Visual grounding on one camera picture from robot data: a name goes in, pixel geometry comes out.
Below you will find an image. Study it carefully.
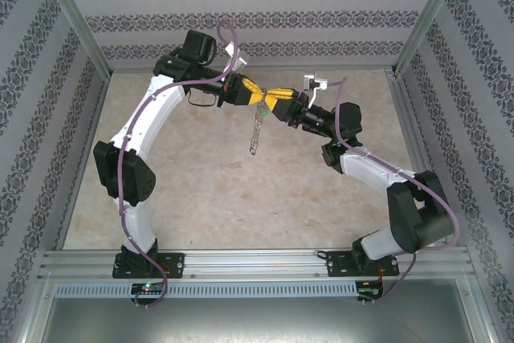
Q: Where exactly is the metal band with key rings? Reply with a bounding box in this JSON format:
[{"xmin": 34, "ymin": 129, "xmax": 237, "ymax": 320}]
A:
[{"xmin": 249, "ymin": 89, "xmax": 274, "ymax": 156}]

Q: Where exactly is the grey metal sheet panel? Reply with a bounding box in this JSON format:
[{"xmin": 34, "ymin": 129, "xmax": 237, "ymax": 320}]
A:
[{"xmin": 39, "ymin": 296, "xmax": 483, "ymax": 343}]

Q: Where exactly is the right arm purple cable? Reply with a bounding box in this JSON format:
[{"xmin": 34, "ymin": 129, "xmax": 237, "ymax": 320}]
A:
[{"xmin": 328, "ymin": 77, "xmax": 463, "ymax": 306}]

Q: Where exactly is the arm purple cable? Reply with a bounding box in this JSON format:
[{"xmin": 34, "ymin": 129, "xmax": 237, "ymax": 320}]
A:
[
  {"xmin": 328, "ymin": 77, "xmax": 463, "ymax": 306},
  {"xmin": 118, "ymin": 20, "xmax": 243, "ymax": 308}
]

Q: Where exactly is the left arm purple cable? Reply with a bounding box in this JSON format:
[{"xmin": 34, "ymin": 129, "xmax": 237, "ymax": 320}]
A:
[{"xmin": 118, "ymin": 20, "xmax": 243, "ymax": 308}]

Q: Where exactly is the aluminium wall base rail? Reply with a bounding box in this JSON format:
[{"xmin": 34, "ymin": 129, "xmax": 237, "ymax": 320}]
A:
[{"xmin": 108, "ymin": 63, "xmax": 398, "ymax": 74}]

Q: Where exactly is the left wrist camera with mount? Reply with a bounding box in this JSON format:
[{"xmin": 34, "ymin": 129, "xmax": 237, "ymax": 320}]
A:
[{"xmin": 223, "ymin": 40, "xmax": 248, "ymax": 71}]

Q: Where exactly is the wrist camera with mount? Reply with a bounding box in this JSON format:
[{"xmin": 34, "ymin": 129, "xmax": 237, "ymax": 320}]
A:
[
  {"xmin": 223, "ymin": 40, "xmax": 248, "ymax": 71},
  {"xmin": 304, "ymin": 72, "xmax": 330, "ymax": 106}
]

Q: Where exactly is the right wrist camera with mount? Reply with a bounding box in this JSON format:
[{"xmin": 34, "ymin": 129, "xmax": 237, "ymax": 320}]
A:
[{"xmin": 304, "ymin": 72, "xmax": 330, "ymax": 106}]

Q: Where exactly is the aluminium side rail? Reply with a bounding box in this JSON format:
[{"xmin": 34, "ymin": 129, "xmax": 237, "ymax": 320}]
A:
[
  {"xmin": 54, "ymin": 71, "xmax": 112, "ymax": 251},
  {"xmin": 385, "ymin": 70, "xmax": 457, "ymax": 248}
]

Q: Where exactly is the aluminium corner post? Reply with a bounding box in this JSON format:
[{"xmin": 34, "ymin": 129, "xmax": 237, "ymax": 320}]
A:
[
  {"xmin": 393, "ymin": 0, "xmax": 470, "ymax": 77},
  {"xmin": 31, "ymin": 0, "xmax": 112, "ymax": 76}
]

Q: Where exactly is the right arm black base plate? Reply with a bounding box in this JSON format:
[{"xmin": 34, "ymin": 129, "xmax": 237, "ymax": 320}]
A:
[{"xmin": 325, "ymin": 251, "xmax": 401, "ymax": 279}]

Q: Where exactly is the aluminium mounting rail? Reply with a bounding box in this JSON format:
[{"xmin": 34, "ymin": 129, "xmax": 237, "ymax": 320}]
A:
[{"xmin": 38, "ymin": 249, "xmax": 471, "ymax": 280}]

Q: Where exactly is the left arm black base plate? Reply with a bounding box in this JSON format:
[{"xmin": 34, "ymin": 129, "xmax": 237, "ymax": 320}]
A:
[{"xmin": 112, "ymin": 252, "xmax": 186, "ymax": 280}]

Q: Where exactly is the slotted grey cable duct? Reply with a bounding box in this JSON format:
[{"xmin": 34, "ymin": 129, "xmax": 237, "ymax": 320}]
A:
[{"xmin": 54, "ymin": 281, "xmax": 359, "ymax": 298}]

